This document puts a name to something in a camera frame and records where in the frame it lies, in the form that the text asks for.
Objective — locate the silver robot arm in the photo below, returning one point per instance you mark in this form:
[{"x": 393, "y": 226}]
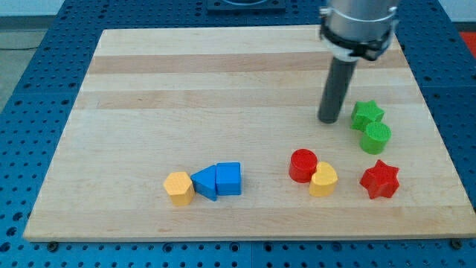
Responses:
[{"x": 358, "y": 29}]

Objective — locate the blue cube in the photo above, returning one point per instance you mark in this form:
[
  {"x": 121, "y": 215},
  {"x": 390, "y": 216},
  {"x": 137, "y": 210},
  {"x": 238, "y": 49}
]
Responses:
[{"x": 228, "y": 178}]

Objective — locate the green star block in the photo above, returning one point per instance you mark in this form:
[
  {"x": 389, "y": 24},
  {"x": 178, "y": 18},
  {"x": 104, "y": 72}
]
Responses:
[{"x": 364, "y": 113}]

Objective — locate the red star block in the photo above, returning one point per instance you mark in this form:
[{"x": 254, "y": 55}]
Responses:
[{"x": 381, "y": 180}]

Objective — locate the blue triangle block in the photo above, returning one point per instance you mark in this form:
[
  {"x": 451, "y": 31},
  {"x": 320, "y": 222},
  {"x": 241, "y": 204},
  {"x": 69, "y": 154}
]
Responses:
[{"x": 204, "y": 182}]

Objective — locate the wooden board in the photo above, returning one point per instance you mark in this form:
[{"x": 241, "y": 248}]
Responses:
[{"x": 158, "y": 101}]

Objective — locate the red cylinder block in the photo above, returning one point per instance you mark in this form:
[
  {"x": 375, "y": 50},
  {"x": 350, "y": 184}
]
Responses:
[{"x": 302, "y": 166}]

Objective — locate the yellow hexagon block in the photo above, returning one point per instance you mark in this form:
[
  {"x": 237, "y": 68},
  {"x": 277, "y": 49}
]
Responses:
[{"x": 179, "y": 187}]

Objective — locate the yellow heart block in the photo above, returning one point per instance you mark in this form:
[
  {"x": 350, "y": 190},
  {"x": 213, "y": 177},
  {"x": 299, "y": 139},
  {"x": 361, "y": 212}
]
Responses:
[{"x": 323, "y": 180}]

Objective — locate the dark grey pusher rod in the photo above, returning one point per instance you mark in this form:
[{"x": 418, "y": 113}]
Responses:
[{"x": 335, "y": 90}]

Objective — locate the green cylinder block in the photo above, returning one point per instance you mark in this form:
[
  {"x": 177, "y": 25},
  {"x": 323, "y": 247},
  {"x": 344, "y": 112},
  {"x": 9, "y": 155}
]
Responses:
[{"x": 376, "y": 136}]

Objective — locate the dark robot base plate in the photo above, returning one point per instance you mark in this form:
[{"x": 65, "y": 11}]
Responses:
[{"x": 245, "y": 5}]

